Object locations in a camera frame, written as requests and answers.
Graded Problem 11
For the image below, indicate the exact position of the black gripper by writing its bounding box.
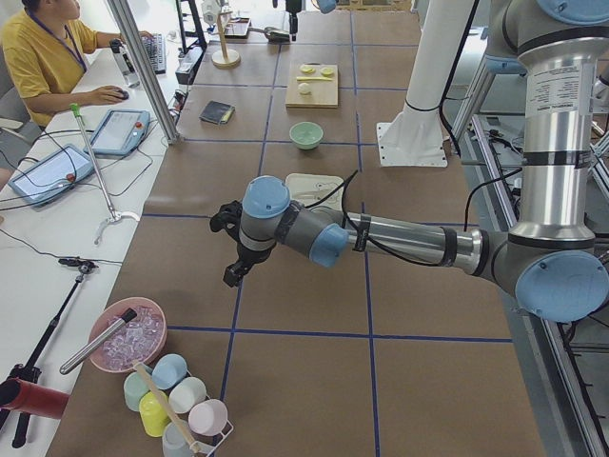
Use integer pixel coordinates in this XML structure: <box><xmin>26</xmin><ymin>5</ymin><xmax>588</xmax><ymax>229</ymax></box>
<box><xmin>285</xmin><ymin>0</ymin><xmax>301</xmax><ymax>28</ymax></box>
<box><xmin>209</xmin><ymin>201</ymin><xmax>274</xmax><ymax>287</ymax></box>

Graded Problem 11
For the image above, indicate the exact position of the green cup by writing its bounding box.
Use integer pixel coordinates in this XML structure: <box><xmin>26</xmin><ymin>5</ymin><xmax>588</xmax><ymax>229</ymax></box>
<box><xmin>123</xmin><ymin>372</ymin><xmax>149</xmax><ymax>412</ymax></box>

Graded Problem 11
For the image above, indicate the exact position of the blue teach pendant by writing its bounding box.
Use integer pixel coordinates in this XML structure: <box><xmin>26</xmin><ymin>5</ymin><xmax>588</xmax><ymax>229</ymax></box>
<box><xmin>9</xmin><ymin>144</ymin><xmax>93</xmax><ymax>207</ymax></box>
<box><xmin>89</xmin><ymin>109</ymin><xmax>151</xmax><ymax>157</ymax></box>

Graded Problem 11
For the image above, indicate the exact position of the aluminium frame post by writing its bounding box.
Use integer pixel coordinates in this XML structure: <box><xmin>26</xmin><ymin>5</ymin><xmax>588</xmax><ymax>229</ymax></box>
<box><xmin>108</xmin><ymin>0</ymin><xmax>180</xmax><ymax>145</ymax></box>

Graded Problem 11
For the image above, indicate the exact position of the blue teach pendant near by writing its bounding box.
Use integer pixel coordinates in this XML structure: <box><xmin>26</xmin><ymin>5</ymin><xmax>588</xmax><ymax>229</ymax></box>
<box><xmin>9</xmin><ymin>144</ymin><xmax>93</xmax><ymax>207</ymax></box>

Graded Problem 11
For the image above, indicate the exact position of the black keyboard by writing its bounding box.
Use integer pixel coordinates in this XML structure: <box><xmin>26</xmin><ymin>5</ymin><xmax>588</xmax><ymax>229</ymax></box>
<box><xmin>141</xmin><ymin>33</ymin><xmax>167</xmax><ymax>74</ymax></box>

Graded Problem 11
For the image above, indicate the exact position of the blue teach pendant far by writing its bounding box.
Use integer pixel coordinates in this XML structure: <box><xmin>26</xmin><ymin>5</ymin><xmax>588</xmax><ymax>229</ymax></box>
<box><xmin>89</xmin><ymin>109</ymin><xmax>151</xmax><ymax>157</ymax></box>

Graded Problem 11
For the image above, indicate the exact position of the yellow cup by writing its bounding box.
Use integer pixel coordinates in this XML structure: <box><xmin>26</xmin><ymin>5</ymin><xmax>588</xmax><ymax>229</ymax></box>
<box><xmin>139</xmin><ymin>391</ymin><xmax>170</xmax><ymax>438</ymax></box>

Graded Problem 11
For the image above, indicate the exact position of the wooden cutting board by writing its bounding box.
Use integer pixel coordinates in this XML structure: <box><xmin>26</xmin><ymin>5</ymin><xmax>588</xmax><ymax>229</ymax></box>
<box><xmin>285</xmin><ymin>64</ymin><xmax>339</xmax><ymax>109</ymax></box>

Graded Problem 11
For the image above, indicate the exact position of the grey cup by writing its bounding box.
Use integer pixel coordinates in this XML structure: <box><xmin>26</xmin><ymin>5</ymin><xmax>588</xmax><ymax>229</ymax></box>
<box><xmin>162</xmin><ymin>423</ymin><xmax>193</xmax><ymax>457</ymax></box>

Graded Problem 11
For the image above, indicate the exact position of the yellow plastic knife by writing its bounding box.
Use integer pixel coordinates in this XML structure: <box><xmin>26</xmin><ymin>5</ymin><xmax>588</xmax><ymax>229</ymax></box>
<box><xmin>296</xmin><ymin>76</ymin><xmax>334</xmax><ymax>82</ymax></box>

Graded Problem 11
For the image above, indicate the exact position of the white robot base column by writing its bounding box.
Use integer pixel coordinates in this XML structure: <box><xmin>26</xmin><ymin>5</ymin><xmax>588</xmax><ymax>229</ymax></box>
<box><xmin>377</xmin><ymin>0</ymin><xmax>477</xmax><ymax>168</ymax></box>

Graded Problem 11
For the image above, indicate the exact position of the cream bear tray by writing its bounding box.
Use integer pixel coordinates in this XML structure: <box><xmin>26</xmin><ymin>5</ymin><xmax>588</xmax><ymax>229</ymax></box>
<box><xmin>285</xmin><ymin>173</ymin><xmax>344</xmax><ymax>210</ymax></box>

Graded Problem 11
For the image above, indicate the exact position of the person in yellow shirt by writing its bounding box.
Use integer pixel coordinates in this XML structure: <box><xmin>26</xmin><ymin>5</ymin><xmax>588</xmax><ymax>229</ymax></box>
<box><xmin>1</xmin><ymin>0</ymin><xmax>125</xmax><ymax>129</ymax></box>

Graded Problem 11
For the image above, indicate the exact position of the grey folded cloth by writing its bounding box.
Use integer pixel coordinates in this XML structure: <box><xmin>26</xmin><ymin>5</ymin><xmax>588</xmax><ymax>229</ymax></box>
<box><xmin>199</xmin><ymin>100</ymin><xmax>235</xmax><ymax>125</ymax></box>

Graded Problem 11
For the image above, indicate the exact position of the black tripod stand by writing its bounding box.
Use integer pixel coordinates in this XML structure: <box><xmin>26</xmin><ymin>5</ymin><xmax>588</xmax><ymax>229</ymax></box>
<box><xmin>1</xmin><ymin>257</ymin><xmax>98</xmax><ymax>448</ymax></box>

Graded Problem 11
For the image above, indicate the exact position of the reacher grabber stick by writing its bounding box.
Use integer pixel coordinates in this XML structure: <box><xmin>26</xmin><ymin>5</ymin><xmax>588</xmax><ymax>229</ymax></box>
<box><xmin>69</xmin><ymin>103</ymin><xmax>141</xmax><ymax>246</ymax></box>

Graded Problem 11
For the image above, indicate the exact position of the metal scoop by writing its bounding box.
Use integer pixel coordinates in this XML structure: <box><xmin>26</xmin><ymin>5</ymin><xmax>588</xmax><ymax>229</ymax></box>
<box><xmin>248</xmin><ymin>27</ymin><xmax>291</xmax><ymax>44</ymax></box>

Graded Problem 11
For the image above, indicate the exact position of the steel scoop black tip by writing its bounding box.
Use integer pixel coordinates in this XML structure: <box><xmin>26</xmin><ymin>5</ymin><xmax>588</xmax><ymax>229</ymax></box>
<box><xmin>59</xmin><ymin>308</ymin><xmax>137</xmax><ymax>375</ymax></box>

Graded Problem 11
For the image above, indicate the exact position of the wooden mug tree stand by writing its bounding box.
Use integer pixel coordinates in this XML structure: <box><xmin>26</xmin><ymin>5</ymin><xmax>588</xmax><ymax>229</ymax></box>
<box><xmin>211</xmin><ymin>2</ymin><xmax>241</xmax><ymax>70</ymax></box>

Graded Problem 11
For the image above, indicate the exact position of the red cylinder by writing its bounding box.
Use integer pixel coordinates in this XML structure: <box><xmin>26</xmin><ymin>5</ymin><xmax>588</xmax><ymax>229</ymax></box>
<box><xmin>1</xmin><ymin>378</ymin><xmax>70</xmax><ymax>419</ymax></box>

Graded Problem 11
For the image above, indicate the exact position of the pink bowl of ice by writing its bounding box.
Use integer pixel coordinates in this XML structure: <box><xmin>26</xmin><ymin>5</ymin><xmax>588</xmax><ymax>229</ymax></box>
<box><xmin>89</xmin><ymin>297</ymin><xmax>167</xmax><ymax>373</ymax></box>

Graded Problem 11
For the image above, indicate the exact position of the white cup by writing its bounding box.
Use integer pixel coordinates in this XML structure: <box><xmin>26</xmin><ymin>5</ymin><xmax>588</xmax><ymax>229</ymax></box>
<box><xmin>168</xmin><ymin>376</ymin><xmax>207</xmax><ymax>414</ymax></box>

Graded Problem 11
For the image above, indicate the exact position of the pink cup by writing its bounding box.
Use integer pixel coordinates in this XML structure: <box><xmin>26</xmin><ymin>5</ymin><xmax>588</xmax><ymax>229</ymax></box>
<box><xmin>188</xmin><ymin>399</ymin><xmax>228</xmax><ymax>436</ymax></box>

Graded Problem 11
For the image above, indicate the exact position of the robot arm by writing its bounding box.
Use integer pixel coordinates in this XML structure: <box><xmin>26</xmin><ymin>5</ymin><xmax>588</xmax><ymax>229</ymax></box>
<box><xmin>285</xmin><ymin>0</ymin><xmax>337</xmax><ymax>34</ymax></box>
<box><xmin>210</xmin><ymin>1</ymin><xmax>608</xmax><ymax>323</ymax></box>

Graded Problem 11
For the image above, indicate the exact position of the white wire cup rack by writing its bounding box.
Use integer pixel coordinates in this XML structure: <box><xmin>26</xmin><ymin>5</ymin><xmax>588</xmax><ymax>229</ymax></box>
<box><xmin>191</xmin><ymin>388</ymin><xmax>234</xmax><ymax>456</ymax></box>

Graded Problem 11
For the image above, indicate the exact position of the wooden rack handle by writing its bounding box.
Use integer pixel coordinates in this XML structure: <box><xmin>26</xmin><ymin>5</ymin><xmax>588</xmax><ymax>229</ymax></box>
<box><xmin>132</xmin><ymin>362</ymin><xmax>203</xmax><ymax>455</ymax></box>

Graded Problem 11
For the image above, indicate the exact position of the light blue cup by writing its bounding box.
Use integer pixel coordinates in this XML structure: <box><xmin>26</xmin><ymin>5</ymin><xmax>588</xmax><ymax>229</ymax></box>
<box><xmin>151</xmin><ymin>353</ymin><xmax>187</xmax><ymax>390</ymax></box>

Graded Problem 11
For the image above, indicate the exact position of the green ceramic bowl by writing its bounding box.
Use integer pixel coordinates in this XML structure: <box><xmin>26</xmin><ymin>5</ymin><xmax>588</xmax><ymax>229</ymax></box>
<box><xmin>289</xmin><ymin>121</ymin><xmax>324</xmax><ymax>150</ymax></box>

